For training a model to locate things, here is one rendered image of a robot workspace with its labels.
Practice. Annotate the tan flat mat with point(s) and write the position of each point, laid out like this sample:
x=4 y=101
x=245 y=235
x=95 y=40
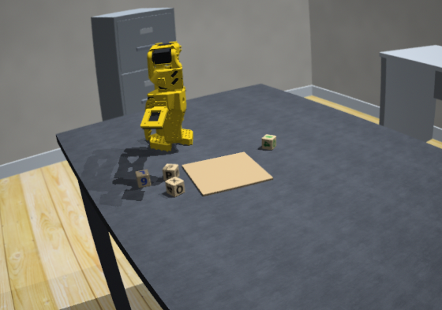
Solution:
x=225 y=173

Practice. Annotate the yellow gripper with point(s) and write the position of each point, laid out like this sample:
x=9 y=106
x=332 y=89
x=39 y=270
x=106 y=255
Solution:
x=164 y=100

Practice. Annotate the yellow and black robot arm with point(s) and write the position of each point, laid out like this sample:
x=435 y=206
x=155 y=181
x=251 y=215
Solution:
x=167 y=78

